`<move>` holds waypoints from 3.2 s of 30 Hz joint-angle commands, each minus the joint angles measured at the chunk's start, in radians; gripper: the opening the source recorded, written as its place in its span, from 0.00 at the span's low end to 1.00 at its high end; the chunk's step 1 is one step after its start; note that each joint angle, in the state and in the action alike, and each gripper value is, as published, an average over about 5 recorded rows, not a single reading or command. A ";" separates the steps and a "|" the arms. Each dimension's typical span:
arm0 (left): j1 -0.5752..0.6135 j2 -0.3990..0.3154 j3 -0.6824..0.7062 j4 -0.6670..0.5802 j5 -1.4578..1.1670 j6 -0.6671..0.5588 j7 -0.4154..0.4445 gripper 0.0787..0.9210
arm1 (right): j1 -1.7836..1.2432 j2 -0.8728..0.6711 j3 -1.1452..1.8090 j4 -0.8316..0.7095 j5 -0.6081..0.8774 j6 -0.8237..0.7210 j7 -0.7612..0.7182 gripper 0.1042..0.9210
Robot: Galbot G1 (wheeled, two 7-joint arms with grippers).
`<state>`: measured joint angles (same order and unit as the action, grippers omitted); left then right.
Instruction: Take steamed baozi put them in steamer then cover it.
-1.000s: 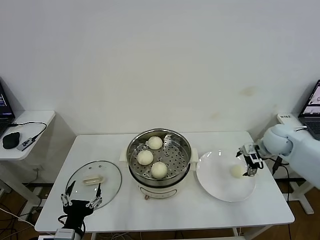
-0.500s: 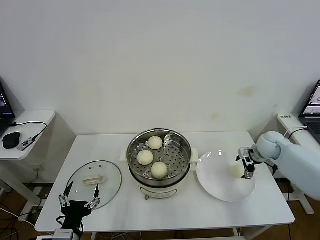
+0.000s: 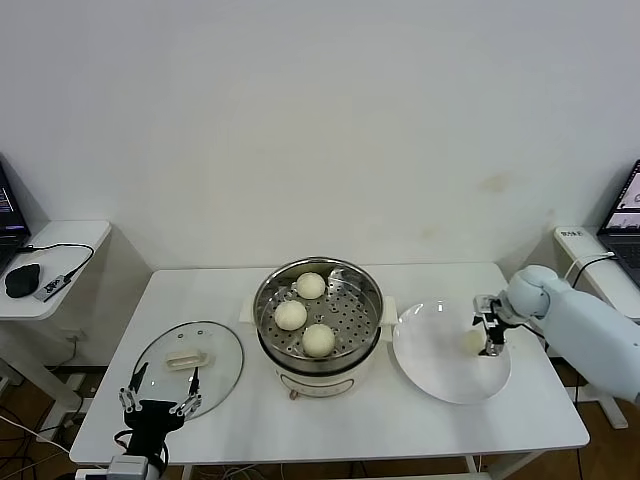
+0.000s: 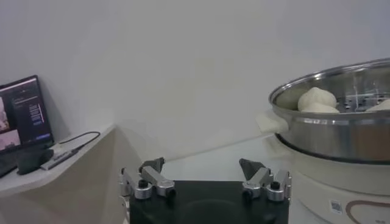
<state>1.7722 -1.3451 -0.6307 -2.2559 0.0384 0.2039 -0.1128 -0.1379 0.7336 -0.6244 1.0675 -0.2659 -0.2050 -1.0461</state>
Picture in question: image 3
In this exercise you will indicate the black computer mouse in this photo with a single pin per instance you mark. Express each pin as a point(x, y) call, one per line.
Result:
point(22, 281)

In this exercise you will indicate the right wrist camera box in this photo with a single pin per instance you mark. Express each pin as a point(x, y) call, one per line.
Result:
point(486, 302)

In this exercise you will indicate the white side table with label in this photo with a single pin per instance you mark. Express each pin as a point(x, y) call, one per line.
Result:
point(605, 285)

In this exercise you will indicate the black laptop with dark screen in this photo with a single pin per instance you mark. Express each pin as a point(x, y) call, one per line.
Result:
point(10, 210)

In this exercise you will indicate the perforated steel steamer basket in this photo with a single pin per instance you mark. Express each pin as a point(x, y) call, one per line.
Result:
point(355, 315)

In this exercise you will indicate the white side table with mouse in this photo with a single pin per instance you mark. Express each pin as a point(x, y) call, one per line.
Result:
point(75, 235)

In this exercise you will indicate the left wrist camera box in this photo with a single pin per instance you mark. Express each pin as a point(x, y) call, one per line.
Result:
point(128, 466)

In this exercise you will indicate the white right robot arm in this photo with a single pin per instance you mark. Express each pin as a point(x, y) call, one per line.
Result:
point(575, 320)

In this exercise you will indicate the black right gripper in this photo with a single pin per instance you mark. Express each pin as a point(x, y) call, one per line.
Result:
point(494, 321)

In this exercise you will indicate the white steamed baozi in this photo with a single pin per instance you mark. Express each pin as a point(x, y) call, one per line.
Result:
point(310, 285)
point(471, 342)
point(318, 340)
point(290, 315)

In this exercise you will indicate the white work table leg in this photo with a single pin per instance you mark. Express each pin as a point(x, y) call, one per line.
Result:
point(471, 465)
point(187, 472)

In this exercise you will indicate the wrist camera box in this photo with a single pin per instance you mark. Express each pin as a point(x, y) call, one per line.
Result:
point(128, 466)
point(486, 302)

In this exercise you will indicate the white round plate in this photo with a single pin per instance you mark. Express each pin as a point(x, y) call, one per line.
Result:
point(435, 360)

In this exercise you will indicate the small printed table label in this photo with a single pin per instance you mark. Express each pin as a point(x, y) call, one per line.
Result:
point(572, 233)

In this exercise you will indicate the cream electric cooking pot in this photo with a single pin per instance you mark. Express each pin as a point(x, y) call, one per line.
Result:
point(320, 382)

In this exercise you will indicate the grey usb hub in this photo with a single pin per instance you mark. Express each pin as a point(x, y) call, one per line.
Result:
point(50, 288)

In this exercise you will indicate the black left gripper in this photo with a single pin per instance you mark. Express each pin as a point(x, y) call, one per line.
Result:
point(152, 422)

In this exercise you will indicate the white wall outlet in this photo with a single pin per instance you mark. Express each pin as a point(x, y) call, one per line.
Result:
point(74, 338)

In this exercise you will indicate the grey laptop with bright screen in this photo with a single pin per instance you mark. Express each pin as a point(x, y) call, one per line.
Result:
point(622, 240)

